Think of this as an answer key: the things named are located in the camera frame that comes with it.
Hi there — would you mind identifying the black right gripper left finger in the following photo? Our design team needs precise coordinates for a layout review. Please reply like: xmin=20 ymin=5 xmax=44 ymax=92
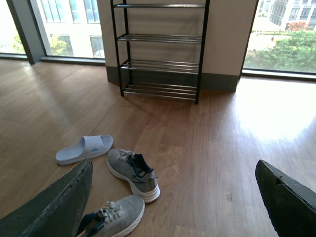
xmin=0 ymin=158 xmax=93 ymax=237

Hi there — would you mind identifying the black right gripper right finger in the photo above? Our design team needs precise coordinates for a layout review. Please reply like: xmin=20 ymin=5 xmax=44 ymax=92
xmin=255 ymin=160 xmax=316 ymax=237

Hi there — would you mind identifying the grey sneaker white sole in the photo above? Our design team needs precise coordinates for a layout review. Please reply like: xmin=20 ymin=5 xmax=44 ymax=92
xmin=107 ymin=149 xmax=160 ymax=203

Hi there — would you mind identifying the black metal shoe rack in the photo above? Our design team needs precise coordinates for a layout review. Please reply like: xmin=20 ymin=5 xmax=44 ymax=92
xmin=110 ymin=0 xmax=210 ymax=102

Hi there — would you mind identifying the light blue slide sandal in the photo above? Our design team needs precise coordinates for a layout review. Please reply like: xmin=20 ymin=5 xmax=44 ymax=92
xmin=55 ymin=135 xmax=113 ymax=165

